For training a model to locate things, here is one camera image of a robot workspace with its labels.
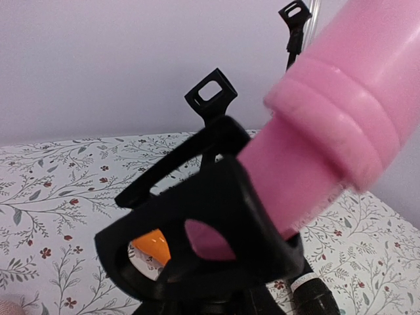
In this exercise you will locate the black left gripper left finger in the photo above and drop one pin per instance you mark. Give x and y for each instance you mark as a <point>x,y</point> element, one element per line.
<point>219,196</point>

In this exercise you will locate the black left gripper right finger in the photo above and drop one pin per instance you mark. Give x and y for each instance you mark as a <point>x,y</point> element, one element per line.
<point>183,160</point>

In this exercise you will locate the pink microphone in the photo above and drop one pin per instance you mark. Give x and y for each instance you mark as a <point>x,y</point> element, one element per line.
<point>340,114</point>

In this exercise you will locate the middle black mic stand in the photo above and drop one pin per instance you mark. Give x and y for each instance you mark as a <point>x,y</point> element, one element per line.
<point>210,99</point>

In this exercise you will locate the tall black mic stand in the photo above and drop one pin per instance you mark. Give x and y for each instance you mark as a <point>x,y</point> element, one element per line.
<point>295,15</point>

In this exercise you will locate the orange microphone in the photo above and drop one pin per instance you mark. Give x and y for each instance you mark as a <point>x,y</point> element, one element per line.
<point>155,245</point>

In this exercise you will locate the black microphone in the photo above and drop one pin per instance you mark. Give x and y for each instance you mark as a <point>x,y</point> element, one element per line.
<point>312,296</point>

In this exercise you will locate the beige microphone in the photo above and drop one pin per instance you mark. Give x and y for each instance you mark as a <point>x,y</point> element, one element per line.
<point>10,308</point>

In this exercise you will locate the right aluminium frame post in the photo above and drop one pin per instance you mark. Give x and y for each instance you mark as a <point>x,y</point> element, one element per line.
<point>310,26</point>

